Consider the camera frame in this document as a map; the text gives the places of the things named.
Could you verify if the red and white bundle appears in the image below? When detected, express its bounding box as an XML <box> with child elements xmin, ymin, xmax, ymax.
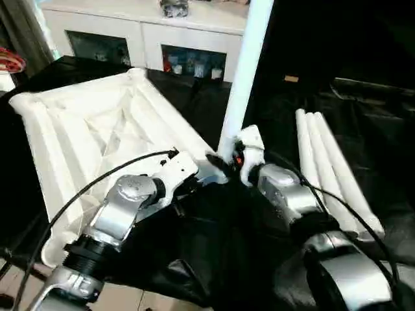
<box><xmin>0</xmin><ymin>46</ymin><xmax>27</xmax><ymax>75</ymax></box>

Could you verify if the white sideboard cabinet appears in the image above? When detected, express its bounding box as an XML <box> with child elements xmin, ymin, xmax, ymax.
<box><xmin>41</xmin><ymin>0</ymin><xmax>250</xmax><ymax>84</ymax></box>

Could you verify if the white plastic table top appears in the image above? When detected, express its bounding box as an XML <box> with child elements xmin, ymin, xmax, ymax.
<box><xmin>8</xmin><ymin>67</ymin><xmax>228</xmax><ymax>268</ymax></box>

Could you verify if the white plastic table leg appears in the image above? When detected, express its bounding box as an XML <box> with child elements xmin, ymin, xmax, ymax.
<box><xmin>294</xmin><ymin>109</ymin><xmax>328</xmax><ymax>205</ymax></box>
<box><xmin>306</xmin><ymin>111</ymin><xmax>361</xmax><ymax>234</ymax></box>
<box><xmin>215</xmin><ymin>0</ymin><xmax>275</xmax><ymax>185</ymax></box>
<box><xmin>316</xmin><ymin>111</ymin><xmax>386</xmax><ymax>240</ymax></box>

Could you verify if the dark glittery ornament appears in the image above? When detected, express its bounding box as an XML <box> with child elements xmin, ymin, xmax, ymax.
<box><xmin>160</xmin><ymin>0</ymin><xmax>189</xmax><ymax>17</ymax></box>

